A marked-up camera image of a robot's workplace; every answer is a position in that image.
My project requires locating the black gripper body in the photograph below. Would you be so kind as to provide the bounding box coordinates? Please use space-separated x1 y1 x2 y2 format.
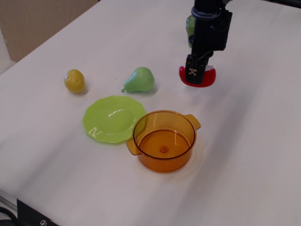
191 0 232 57

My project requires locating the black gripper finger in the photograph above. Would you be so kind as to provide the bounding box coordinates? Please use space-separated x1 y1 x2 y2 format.
184 54 209 84

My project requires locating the light green plastic plate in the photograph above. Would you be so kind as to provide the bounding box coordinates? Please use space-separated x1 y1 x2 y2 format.
82 96 146 144

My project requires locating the green toy bell pepper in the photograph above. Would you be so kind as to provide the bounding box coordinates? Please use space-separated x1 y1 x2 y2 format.
186 15 196 47

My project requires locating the green toy pear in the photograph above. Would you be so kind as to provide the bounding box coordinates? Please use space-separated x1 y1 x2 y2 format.
121 67 155 93

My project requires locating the orange transparent plastic pot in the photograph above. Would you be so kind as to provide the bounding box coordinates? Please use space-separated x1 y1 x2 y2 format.
126 110 201 172

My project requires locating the yellow toy lemon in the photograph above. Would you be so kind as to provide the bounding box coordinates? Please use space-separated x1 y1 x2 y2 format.
64 69 85 94

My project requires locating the black metal corner bracket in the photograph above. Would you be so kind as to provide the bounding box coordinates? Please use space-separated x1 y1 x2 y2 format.
17 199 58 226

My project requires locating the aluminium table rail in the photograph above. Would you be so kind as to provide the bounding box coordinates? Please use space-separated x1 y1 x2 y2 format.
0 193 17 212

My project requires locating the black cable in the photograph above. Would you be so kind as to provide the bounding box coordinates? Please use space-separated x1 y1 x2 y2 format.
0 205 17 226

